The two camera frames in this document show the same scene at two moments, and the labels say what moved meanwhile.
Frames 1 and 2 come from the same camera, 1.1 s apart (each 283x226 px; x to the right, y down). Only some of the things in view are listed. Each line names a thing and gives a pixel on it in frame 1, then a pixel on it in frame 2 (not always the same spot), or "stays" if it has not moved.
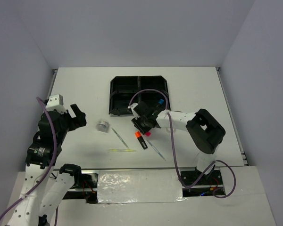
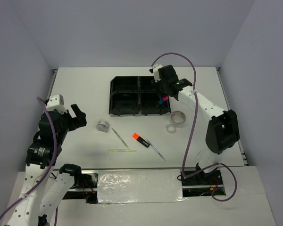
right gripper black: (137, 122) -> (158, 82)
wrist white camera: (133, 105) -> (154, 69)
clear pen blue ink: (156, 151) stays
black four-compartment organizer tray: (122, 88) stays
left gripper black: (76, 122) stays
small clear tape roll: (168, 129) stays
